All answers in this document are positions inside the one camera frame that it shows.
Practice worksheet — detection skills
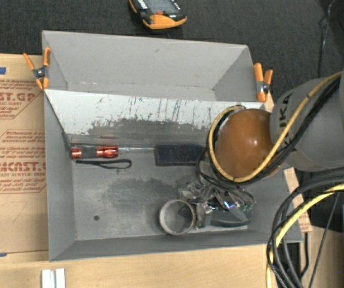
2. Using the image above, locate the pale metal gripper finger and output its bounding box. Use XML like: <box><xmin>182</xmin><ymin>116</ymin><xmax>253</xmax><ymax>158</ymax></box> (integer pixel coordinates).
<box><xmin>177</xmin><ymin>183</ymin><xmax>202</xmax><ymax>203</ymax></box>
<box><xmin>195</xmin><ymin>202</ymin><xmax>213</xmax><ymax>229</ymax></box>

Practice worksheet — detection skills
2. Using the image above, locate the grey metal bin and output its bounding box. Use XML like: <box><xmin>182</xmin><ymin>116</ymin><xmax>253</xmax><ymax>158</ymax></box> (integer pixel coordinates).
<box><xmin>41</xmin><ymin>30</ymin><xmax>304</xmax><ymax>262</ymax></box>

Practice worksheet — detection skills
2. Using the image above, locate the brown cardboard board red print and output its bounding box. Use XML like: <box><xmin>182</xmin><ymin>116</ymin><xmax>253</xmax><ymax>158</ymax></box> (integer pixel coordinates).
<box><xmin>0</xmin><ymin>52</ymin><xmax>313</xmax><ymax>256</ymax></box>

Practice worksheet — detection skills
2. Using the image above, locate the red flashlight with black strap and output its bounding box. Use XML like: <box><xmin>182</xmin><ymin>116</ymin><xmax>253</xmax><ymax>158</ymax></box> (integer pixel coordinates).
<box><xmin>70</xmin><ymin>145</ymin><xmax>132</xmax><ymax>170</ymax></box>

